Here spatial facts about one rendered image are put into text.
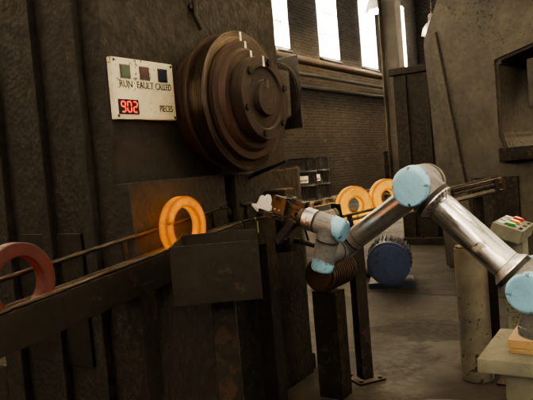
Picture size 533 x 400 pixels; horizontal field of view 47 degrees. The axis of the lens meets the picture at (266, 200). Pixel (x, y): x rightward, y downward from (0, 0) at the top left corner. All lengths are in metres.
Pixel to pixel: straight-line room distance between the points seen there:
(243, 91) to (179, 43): 0.31
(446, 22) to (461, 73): 0.39
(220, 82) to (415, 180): 0.68
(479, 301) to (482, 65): 2.42
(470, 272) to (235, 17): 1.31
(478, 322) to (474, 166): 2.25
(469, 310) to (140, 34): 1.54
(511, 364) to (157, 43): 1.42
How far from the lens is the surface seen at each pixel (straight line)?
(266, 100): 2.03
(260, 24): 2.54
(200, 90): 1.92
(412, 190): 1.76
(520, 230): 2.34
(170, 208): 1.79
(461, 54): 4.64
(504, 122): 4.52
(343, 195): 2.40
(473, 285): 2.43
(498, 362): 1.85
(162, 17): 2.07
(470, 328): 2.47
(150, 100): 1.93
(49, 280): 1.51
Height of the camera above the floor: 0.88
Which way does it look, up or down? 3 degrees down
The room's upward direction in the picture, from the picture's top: 5 degrees counter-clockwise
